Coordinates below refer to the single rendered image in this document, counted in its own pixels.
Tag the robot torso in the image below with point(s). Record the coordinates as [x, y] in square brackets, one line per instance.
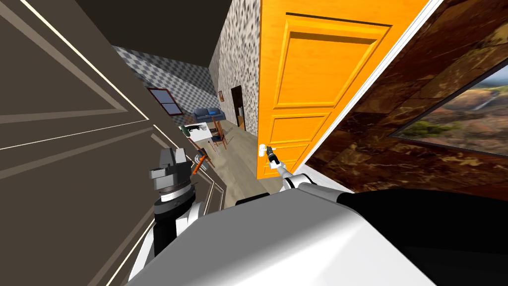
[278, 246]

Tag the dark-framed window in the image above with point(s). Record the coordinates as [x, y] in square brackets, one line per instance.
[166, 101]

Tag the blue sofa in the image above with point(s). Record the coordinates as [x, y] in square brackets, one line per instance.
[208, 114]

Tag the orange panelled door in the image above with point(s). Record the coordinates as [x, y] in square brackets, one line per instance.
[317, 79]

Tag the orange wooden chair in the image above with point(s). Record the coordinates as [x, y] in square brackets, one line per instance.
[219, 137]
[203, 155]

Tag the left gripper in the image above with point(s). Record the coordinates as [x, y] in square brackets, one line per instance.
[171, 176]

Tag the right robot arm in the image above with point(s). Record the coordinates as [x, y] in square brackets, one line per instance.
[420, 226]

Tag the small framed wall picture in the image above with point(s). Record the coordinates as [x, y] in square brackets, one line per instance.
[220, 95]

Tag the landscape picture on wall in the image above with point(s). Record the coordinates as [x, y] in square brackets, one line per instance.
[460, 119]

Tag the white table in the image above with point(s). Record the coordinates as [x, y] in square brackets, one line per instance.
[198, 133]

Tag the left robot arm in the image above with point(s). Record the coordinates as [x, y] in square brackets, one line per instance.
[164, 230]

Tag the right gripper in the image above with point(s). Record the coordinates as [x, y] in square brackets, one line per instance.
[272, 155]

